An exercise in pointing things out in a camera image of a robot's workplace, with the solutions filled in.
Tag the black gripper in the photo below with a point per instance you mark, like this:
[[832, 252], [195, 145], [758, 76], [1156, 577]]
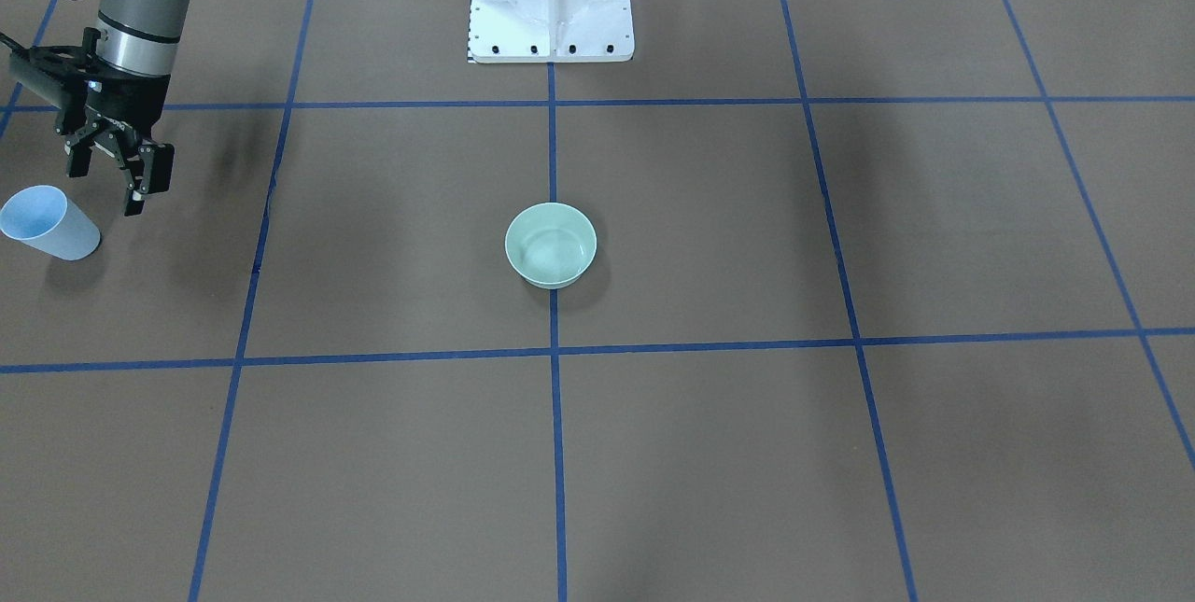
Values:
[[131, 101]]

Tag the light blue plastic cup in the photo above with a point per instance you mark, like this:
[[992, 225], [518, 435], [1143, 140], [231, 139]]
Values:
[[44, 218]]

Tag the light green bowl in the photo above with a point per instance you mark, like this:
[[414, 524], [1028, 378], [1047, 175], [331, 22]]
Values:
[[550, 245]]

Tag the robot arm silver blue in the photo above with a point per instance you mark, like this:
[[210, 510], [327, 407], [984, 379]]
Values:
[[140, 37]]

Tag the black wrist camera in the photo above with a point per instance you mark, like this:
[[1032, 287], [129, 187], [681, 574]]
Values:
[[57, 74]]

